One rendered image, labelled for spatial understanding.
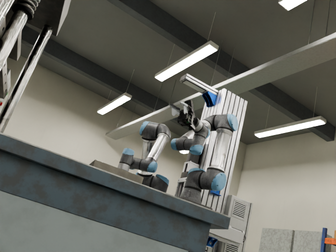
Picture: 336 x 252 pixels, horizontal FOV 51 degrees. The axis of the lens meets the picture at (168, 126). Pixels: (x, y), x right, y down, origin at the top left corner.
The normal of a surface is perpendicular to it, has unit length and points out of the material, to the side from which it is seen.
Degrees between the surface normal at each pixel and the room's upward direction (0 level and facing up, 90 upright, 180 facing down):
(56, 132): 90
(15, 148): 90
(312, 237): 90
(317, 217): 90
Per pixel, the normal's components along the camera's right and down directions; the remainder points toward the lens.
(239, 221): 0.48, -0.21
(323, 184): -0.80, -0.41
